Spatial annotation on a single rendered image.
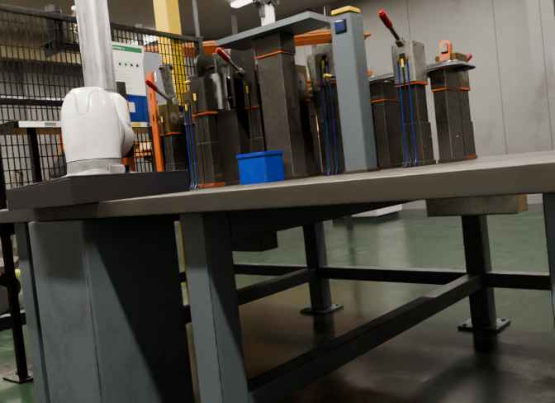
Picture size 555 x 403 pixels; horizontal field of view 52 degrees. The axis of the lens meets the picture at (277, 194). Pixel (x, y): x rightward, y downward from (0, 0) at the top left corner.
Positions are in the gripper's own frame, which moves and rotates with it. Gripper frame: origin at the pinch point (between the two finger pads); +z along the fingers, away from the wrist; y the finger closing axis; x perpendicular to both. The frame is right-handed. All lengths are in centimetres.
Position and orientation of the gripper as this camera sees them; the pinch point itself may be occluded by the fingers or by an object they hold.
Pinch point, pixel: (268, 17)
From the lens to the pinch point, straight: 184.3
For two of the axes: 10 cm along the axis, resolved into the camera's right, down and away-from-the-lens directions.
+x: -6.6, 0.5, 7.5
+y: 7.4, -1.1, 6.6
